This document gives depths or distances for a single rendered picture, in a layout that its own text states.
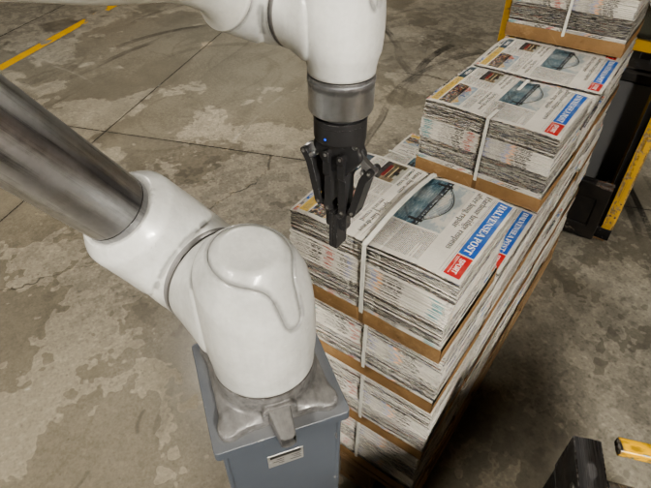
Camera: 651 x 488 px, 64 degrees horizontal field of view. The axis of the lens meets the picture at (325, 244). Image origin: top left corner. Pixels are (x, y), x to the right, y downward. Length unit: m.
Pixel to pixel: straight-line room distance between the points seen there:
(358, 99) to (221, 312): 0.32
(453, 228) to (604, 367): 1.43
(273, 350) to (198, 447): 1.31
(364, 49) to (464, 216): 0.51
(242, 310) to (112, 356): 1.67
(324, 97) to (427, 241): 0.41
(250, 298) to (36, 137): 0.29
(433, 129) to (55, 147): 1.10
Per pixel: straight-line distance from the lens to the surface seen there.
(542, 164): 1.45
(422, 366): 1.18
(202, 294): 0.66
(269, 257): 0.64
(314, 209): 1.05
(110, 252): 0.75
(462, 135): 1.50
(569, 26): 1.96
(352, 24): 0.64
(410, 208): 1.07
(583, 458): 1.11
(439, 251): 0.97
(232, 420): 0.80
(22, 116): 0.62
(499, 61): 1.78
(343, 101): 0.68
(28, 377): 2.35
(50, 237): 2.96
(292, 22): 0.68
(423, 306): 1.00
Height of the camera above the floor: 1.70
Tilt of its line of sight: 41 degrees down
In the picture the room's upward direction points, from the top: straight up
